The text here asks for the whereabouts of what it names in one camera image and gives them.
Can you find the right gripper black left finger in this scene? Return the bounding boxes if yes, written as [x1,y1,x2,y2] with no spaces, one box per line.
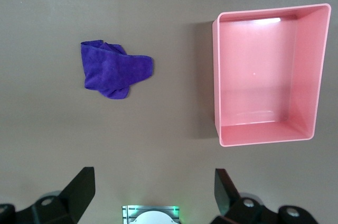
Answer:
[0,166,96,224]

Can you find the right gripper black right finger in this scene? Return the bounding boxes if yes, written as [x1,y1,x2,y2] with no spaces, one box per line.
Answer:
[212,168,316,224]

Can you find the purple cloth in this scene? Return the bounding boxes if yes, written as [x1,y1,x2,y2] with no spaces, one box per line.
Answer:
[80,39,155,100]

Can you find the pink plastic bin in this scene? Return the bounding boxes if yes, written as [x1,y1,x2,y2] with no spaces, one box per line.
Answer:
[212,3,332,147]

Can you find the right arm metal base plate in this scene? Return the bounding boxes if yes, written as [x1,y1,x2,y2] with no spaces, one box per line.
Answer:
[121,204,180,224]

